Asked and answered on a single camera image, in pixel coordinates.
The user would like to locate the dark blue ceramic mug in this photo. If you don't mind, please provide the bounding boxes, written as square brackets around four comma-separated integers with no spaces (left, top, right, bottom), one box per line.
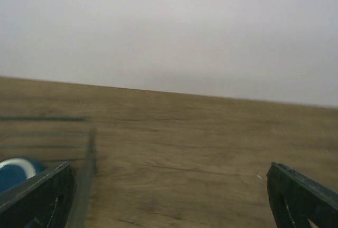
[1,157,48,193]

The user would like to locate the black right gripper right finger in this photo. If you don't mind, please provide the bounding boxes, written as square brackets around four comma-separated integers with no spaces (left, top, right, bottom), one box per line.
[267,162,337,228]

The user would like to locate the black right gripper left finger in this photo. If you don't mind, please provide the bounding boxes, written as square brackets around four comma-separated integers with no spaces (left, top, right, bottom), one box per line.
[1,162,77,227]

